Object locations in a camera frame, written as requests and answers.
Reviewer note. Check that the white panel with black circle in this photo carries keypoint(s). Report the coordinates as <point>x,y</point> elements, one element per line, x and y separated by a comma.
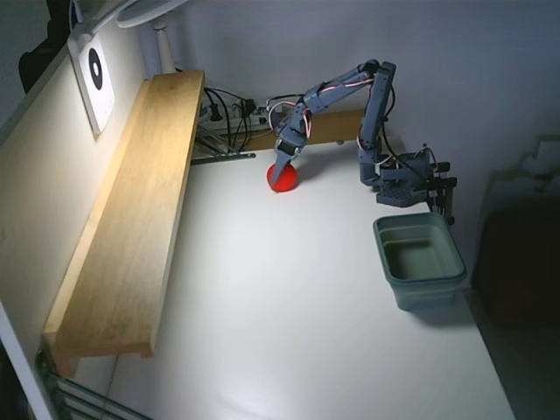
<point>98,83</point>

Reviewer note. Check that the blue-grey robot arm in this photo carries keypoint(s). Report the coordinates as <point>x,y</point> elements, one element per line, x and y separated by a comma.
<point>380,114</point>

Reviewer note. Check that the blue-grey gripper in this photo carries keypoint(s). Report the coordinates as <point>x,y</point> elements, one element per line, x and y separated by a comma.
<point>285,150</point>

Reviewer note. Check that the grey-green plastic container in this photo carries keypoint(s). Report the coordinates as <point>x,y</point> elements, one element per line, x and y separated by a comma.
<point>420,262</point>

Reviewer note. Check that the white power strip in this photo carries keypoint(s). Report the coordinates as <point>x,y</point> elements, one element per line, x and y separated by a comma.
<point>254,117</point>

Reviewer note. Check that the white desk lamp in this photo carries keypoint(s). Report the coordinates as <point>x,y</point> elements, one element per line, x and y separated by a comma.
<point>151,11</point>

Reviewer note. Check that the red ball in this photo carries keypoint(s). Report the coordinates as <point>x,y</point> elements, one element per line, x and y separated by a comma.
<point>291,181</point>

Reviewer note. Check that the long wooden shelf board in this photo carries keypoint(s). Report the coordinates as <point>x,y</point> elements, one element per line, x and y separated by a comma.
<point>140,197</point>

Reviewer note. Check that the metal shelf bracket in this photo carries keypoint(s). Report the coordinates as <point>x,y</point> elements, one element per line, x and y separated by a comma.
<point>219,158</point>

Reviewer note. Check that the wooden edge strip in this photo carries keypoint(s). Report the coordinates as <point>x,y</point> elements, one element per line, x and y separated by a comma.
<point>337,127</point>

